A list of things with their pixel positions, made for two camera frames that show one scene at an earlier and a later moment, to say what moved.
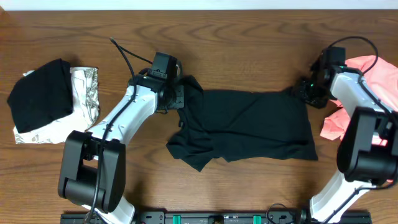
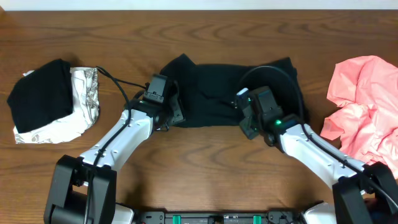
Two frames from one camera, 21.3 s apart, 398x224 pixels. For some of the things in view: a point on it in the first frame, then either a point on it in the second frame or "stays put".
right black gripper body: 311,94 → 251,127
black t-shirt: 233,125 → 208,92
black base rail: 212,217 stays put
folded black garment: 42,94 stays put
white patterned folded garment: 86,109 stays put
